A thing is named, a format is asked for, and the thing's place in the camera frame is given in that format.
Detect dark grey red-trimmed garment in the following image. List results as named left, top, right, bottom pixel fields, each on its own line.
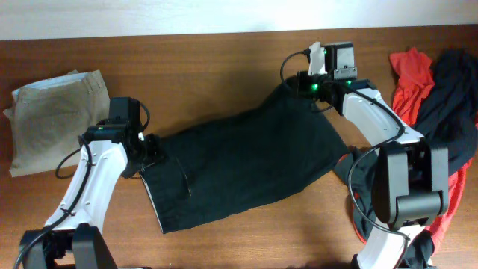
left=333, top=146, right=435, bottom=269

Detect black garment pile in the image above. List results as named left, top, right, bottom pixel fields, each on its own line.
left=413, top=49, right=477, bottom=175

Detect black shorts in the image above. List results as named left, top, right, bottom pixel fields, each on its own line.
left=142, top=78, right=347, bottom=233

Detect folded khaki shorts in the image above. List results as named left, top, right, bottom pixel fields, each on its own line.
left=4, top=70, right=110, bottom=177

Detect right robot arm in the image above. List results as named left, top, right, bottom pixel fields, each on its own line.
left=296, top=42, right=449, bottom=269

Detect red garment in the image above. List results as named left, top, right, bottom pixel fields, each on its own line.
left=389, top=48, right=477, bottom=260

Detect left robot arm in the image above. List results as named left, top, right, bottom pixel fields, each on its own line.
left=14, top=97, right=164, bottom=268

